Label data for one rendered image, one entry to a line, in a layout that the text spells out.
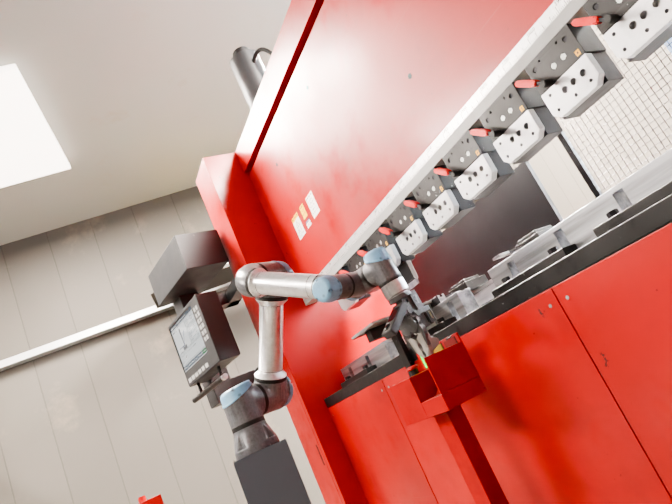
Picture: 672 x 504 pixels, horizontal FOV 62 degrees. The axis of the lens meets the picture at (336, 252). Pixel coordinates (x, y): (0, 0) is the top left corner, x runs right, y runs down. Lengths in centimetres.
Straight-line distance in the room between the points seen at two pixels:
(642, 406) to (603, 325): 19
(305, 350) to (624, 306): 177
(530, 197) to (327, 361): 126
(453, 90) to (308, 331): 154
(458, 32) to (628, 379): 100
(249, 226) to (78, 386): 293
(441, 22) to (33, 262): 480
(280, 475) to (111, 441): 358
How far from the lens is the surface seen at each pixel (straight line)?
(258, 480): 190
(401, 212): 200
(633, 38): 139
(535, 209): 229
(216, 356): 281
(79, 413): 545
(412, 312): 161
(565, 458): 167
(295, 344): 279
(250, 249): 292
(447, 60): 174
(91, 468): 539
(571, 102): 147
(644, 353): 138
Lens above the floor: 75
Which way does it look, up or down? 15 degrees up
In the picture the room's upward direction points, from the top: 25 degrees counter-clockwise
